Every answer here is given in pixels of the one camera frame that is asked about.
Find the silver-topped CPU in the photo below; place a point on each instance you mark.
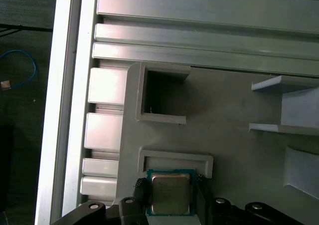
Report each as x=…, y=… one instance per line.
x=170, y=192

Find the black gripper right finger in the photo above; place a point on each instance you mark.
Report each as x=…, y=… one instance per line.
x=221, y=210

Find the grey plastic parts rack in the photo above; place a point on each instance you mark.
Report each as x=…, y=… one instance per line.
x=224, y=140

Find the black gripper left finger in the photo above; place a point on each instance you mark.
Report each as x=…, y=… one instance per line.
x=129, y=210

